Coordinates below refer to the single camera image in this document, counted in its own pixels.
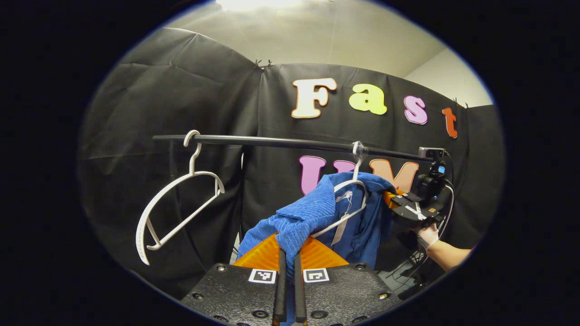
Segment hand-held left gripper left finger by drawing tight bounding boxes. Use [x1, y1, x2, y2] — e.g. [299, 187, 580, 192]
[180, 233, 288, 326]

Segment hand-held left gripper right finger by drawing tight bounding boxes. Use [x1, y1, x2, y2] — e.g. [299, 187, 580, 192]
[294, 235, 404, 326]

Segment blue corduroy jacket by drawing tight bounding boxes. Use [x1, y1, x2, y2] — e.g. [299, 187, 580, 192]
[236, 171, 400, 326]

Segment white plastic hanger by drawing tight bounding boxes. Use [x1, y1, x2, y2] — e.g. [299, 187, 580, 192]
[135, 130, 226, 266]
[311, 141, 369, 239]

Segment black clothes rack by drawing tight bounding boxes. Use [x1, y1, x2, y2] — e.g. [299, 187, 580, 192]
[153, 134, 447, 272]

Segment white cable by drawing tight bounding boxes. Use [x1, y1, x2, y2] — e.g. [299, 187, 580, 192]
[435, 179, 455, 240]

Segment black floor cables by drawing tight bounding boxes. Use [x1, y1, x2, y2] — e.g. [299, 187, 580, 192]
[381, 251, 429, 299]

